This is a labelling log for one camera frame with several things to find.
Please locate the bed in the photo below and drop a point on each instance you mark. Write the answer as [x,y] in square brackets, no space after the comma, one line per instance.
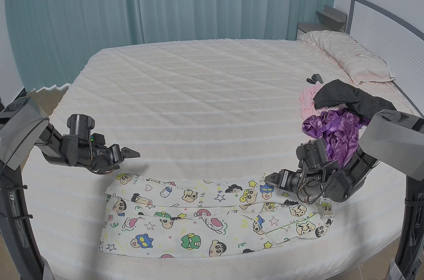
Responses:
[198,83]

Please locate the grey bedside table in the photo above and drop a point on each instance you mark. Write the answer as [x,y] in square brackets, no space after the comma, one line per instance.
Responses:
[331,19]

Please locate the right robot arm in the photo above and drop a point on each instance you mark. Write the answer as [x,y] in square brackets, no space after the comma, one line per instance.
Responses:
[391,139]

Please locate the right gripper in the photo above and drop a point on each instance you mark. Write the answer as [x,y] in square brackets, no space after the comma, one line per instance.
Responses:
[290,179]

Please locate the dark grey garment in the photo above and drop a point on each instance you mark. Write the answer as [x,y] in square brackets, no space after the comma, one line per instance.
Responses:
[316,77]

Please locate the pink garment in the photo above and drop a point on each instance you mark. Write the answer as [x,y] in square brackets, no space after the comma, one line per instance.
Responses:
[308,100]

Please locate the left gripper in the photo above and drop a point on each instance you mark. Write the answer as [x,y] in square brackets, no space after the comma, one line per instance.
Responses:
[107,156]

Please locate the purple satin garment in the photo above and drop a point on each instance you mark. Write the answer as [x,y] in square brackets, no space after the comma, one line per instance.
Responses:
[338,133]

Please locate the white printed pyjama top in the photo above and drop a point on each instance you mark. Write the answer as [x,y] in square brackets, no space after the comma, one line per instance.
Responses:
[198,222]

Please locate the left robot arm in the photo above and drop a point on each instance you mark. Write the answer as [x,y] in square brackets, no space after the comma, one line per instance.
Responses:
[20,133]

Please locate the black garment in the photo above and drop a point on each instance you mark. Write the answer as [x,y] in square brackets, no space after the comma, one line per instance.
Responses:
[351,96]

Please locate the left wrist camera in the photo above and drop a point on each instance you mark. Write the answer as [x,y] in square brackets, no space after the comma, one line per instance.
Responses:
[98,140]

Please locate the pale pink pillow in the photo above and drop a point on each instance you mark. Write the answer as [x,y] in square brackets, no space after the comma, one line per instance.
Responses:
[351,53]

